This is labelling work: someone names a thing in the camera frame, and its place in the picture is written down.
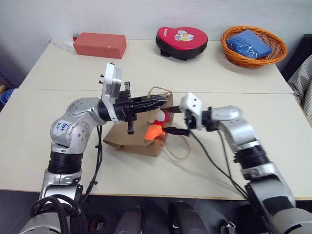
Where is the thick black looped cable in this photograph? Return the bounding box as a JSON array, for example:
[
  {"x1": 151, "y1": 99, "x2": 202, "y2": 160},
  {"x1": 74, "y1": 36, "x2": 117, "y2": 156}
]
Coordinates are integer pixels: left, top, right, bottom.
[{"x1": 30, "y1": 195, "x2": 88, "y2": 234}]

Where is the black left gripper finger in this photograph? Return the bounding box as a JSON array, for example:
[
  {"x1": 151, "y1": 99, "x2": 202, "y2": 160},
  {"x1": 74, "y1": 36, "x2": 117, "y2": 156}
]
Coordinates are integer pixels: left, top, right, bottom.
[
  {"x1": 133, "y1": 100, "x2": 167, "y2": 115},
  {"x1": 132, "y1": 95, "x2": 168, "y2": 106}
]

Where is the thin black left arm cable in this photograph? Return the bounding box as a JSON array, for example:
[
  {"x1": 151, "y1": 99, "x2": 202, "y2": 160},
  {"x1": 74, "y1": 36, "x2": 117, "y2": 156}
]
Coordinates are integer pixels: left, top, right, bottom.
[{"x1": 82, "y1": 123, "x2": 103, "y2": 203}]

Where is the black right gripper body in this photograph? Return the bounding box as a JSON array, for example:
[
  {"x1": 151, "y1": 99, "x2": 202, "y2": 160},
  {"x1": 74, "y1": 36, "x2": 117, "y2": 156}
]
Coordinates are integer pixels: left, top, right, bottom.
[{"x1": 183, "y1": 109, "x2": 198, "y2": 133}]

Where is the blue packaged cloth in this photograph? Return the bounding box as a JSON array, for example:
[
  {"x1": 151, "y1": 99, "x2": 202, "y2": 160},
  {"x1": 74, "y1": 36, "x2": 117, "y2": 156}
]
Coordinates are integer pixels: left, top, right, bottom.
[{"x1": 225, "y1": 29, "x2": 273, "y2": 60}]

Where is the dark rounded shape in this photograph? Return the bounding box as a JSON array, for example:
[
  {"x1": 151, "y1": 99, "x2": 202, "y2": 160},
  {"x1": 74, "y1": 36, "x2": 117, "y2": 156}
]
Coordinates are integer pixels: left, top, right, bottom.
[{"x1": 114, "y1": 206, "x2": 143, "y2": 234}]

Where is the red brick-shaped block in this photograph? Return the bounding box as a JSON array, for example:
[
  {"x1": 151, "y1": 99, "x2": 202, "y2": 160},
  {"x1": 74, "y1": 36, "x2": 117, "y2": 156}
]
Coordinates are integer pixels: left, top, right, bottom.
[{"x1": 73, "y1": 32, "x2": 127, "y2": 60}]

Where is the orange plush toy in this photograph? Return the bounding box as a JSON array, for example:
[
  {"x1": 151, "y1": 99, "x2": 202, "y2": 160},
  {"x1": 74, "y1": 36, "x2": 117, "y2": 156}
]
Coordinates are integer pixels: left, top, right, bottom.
[{"x1": 144, "y1": 124, "x2": 166, "y2": 141}]

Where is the brown paper bag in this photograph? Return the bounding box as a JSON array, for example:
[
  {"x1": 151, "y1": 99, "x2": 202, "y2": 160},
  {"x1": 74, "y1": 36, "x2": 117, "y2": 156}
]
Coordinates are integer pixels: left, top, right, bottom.
[{"x1": 102, "y1": 86, "x2": 191, "y2": 160}]

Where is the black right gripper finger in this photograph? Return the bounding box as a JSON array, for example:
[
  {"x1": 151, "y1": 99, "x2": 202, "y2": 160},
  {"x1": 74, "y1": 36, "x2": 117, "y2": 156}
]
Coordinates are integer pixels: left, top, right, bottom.
[
  {"x1": 164, "y1": 105, "x2": 183, "y2": 114},
  {"x1": 163, "y1": 127, "x2": 191, "y2": 137}
]

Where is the orange woven basket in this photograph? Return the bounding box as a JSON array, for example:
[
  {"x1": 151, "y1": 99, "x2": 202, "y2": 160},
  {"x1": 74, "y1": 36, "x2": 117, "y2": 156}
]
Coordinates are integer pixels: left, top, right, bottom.
[{"x1": 220, "y1": 25, "x2": 288, "y2": 69}]

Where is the red heart-shaped boxing pad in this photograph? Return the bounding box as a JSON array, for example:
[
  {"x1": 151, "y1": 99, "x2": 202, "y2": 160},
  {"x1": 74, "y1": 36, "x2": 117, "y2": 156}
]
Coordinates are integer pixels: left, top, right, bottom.
[{"x1": 155, "y1": 26, "x2": 209, "y2": 61}]

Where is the striped grey cloth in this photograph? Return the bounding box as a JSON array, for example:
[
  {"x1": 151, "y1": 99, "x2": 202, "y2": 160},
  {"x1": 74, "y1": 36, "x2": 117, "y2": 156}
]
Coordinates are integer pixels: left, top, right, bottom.
[{"x1": 287, "y1": 54, "x2": 312, "y2": 127}]

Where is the blue bucket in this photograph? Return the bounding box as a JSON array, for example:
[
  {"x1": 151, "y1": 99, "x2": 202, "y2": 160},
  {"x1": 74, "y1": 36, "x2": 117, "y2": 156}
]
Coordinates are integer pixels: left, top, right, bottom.
[{"x1": 0, "y1": 88, "x2": 18, "y2": 112}]

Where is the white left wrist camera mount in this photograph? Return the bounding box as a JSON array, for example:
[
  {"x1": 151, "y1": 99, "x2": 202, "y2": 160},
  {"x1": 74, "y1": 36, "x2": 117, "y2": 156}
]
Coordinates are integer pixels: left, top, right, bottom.
[{"x1": 99, "y1": 62, "x2": 125, "y2": 123}]

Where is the black chair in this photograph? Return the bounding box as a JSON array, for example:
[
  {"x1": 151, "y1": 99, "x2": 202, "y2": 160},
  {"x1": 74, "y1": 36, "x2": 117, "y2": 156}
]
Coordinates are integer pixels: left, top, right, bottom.
[{"x1": 280, "y1": 33, "x2": 312, "y2": 82}]

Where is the red and white plush toy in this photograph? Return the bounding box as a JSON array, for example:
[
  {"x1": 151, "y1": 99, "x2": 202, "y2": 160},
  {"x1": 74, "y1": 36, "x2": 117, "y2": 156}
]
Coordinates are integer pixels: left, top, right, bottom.
[{"x1": 153, "y1": 109, "x2": 170, "y2": 126}]

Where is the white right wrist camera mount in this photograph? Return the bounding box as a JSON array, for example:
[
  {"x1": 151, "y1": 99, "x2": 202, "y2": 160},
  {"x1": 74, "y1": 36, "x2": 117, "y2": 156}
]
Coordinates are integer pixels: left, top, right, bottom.
[{"x1": 179, "y1": 92, "x2": 204, "y2": 130}]

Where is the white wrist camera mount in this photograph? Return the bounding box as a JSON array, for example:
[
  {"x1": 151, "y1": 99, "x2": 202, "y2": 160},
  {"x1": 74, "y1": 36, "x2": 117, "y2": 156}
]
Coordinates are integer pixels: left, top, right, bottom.
[
  {"x1": 179, "y1": 92, "x2": 204, "y2": 130},
  {"x1": 99, "y1": 62, "x2": 125, "y2": 123}
]

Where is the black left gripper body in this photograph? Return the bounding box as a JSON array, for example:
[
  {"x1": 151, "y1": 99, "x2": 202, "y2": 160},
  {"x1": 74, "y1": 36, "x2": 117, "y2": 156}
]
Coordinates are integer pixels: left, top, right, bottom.
[{"x1": 113, "y1": 81, "x2": 137, "y2": 136}]

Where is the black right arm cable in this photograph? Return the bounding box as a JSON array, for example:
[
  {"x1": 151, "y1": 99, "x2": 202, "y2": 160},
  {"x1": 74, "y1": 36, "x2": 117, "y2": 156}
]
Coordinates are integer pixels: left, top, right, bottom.
[
  {"x1": 190, "y1": 130, "x2": 252, "y2": 198},
  {"x1": 218, "y1": 129, "x2": 247, "y2": 195}
]

